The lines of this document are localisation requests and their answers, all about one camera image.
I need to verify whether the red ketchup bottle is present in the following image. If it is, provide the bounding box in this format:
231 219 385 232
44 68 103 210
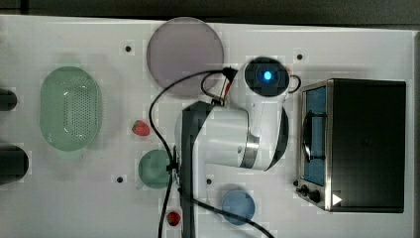
223 81 232 101

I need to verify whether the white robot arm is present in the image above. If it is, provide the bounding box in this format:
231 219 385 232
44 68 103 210
175 57 291 238

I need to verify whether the grey round plate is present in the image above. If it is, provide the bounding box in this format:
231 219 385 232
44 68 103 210
147 17 224 88

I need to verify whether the red strawberry near colander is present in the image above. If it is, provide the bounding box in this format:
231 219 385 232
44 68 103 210
132 120 151 137

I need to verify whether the green mug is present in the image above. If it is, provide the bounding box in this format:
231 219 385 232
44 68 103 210
137 150 169 189

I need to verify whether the blue cup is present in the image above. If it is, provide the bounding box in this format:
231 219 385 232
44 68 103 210
222 189 256 220

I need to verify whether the red strawberry near edge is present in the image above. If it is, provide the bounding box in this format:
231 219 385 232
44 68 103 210
166 211 181 226

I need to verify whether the green colander basket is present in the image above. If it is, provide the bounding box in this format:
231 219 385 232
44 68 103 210
40 66 102 152

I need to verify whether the black utensil holder cup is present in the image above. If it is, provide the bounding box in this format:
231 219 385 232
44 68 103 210
0 146 29 185

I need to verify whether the small black cup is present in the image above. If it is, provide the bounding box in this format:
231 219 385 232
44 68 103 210
0 88 18 111

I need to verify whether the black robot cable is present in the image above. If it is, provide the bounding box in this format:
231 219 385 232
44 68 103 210
148 67 275 238

